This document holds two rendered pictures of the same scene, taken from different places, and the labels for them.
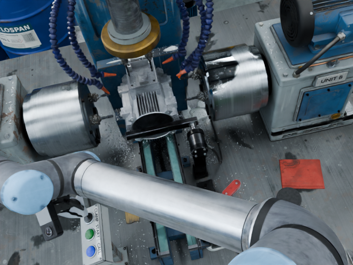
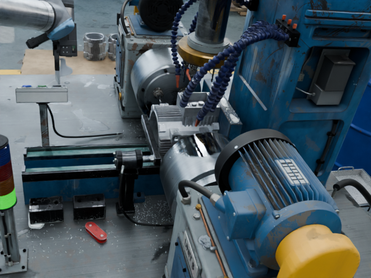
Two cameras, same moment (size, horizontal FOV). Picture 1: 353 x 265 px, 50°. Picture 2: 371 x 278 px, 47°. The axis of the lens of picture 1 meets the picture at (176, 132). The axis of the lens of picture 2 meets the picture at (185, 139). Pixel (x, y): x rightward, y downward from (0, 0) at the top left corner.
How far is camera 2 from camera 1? 1.24 m
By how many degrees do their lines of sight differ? 53
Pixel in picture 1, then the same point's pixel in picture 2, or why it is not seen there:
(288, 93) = (178, 220)
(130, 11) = (201, 15)
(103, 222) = (50, 93)
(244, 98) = (171, 179)
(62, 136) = (137, 73)
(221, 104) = (164, 163)
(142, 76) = (197, 104)
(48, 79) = not seen: hidden behind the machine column
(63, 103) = (160, 60)
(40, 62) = not seen: hidden behind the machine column
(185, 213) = not seen: outside the picture
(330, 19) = (243, 185)
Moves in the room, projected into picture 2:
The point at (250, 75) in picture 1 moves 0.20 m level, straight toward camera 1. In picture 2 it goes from (192, 170) to (116, 156)
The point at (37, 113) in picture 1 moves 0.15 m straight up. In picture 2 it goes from (152, 51) to (155, 13)
